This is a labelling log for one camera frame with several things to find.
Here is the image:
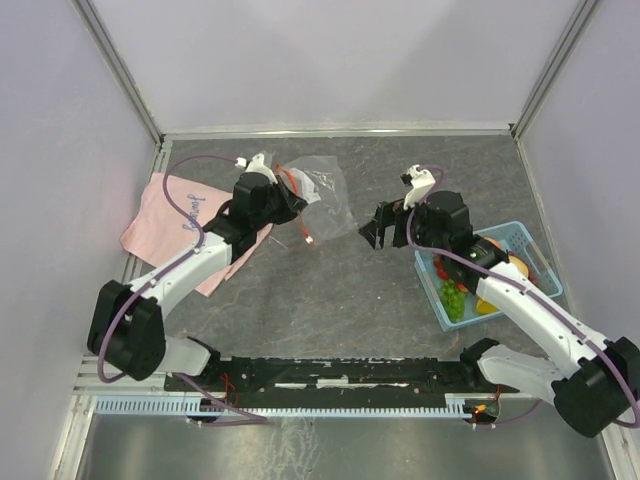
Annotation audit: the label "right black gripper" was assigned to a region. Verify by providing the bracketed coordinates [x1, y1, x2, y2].
[356, 190, 446, 256]

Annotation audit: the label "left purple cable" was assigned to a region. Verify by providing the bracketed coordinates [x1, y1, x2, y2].
[97, 154, 241, 384]

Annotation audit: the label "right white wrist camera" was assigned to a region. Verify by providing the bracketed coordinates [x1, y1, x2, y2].
[401, 165, 436, 210]

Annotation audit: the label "light blue plastic basket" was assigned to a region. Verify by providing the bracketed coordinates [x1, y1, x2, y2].
[414, 221, 563, 332]

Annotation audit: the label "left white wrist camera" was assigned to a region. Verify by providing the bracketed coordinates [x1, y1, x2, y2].
[235, 153, 277, 184]

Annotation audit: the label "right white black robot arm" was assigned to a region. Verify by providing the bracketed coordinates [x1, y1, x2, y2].
[359, 191, 639, 438]

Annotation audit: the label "red strawberries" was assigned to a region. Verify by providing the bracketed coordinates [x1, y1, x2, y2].
[433, 255, 468, 292]

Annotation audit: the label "yellow starfruit slice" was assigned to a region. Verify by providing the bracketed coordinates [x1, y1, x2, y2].
[475, 297, 500, 315]

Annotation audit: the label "orange peach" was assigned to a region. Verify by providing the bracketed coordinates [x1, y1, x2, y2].
[483, 237, 505, 251]

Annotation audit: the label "light blue cable duct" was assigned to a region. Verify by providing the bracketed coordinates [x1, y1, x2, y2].
[94, 395, 471, 419]

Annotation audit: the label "red grape bunch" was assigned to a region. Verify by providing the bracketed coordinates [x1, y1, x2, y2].
[528, 271, 539, 287]

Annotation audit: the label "yellow pear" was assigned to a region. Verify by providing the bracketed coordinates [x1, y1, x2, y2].
[508, 255, 530, 279]

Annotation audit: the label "green grape bunch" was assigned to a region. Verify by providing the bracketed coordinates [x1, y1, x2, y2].
[440, 280, 466, 323]

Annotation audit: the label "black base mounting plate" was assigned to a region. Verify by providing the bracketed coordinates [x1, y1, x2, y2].
[195, 357, 516, 408]

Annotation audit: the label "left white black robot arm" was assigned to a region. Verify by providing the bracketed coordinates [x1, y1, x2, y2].
[87, 173, 308, 390]

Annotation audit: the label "pink folded cloth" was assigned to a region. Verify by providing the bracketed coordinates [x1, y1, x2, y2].
[119, 172, 276, 298]

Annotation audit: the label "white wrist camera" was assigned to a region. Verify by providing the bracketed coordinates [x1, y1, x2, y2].
[401, 165, 436, 210]
[235, 153, 277, 184]

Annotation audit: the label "clear orange zip top bag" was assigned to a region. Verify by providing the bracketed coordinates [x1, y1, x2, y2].
[276, 155, 356, 247]

